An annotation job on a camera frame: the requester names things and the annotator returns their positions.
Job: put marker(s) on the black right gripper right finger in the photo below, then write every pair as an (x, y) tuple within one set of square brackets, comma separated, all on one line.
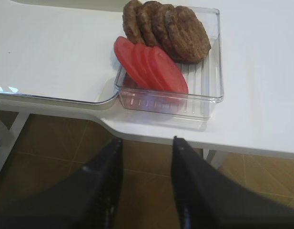
[(207, 199)]

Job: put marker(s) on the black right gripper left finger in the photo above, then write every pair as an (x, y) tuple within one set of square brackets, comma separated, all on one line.
[(87, 199)]

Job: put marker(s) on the clear tray with patties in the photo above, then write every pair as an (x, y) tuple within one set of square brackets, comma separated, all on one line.
[(204, 80)]

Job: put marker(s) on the front red tomato slice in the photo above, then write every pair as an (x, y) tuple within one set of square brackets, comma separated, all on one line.
[(167, 72)]

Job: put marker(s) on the red tomato slice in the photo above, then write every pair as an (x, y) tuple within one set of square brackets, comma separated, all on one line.
[(152, 79), (167, 72), (123, 50), (137, 59)]

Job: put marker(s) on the white serving tray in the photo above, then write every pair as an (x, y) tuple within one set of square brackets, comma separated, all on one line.
[(58, 53)]

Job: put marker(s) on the rear red tomato slice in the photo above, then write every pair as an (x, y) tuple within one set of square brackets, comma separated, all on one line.
[(123, 50)]

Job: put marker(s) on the brown meat patty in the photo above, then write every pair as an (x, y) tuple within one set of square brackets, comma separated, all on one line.
[(144, 18), (160, 32), (187, 34), (130, 24)]

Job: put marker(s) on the front brown meat patty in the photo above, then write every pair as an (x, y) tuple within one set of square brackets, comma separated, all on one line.
[(187, 34)]

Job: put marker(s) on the rear brown meat patty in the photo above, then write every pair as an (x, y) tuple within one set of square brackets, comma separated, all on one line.
[(130, 24)]

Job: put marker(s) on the white table leg frame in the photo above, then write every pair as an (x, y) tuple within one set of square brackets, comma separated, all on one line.
[(8, 137)]

